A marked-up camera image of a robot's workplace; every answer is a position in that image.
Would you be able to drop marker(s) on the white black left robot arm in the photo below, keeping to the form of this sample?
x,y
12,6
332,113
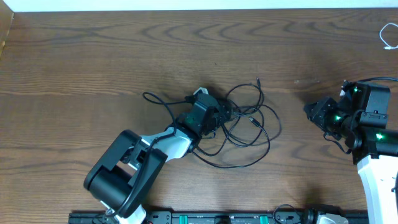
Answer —
x,y
124,174

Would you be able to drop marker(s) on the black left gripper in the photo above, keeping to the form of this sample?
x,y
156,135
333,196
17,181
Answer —
x,y
220,114

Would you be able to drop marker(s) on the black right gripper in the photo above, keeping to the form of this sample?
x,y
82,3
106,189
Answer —
x,y
315,111

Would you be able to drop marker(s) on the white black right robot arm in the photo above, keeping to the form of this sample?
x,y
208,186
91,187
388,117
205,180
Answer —
x,y
360,118

